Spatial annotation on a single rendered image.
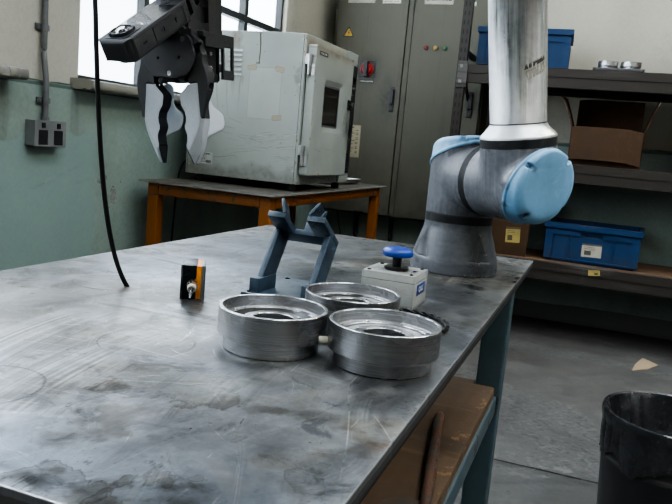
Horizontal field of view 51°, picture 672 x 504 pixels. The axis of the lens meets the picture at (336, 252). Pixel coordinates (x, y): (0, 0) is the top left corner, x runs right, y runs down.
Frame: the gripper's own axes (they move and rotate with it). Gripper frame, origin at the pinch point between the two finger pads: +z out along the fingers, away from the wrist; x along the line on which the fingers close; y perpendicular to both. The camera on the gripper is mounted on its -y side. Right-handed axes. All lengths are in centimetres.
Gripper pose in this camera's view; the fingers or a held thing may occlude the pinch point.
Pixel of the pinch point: (175, 152)
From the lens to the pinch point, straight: 86.7
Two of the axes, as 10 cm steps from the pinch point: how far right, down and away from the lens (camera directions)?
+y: 4.4, -1.5, 8.9
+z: -0.2, 9.8, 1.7
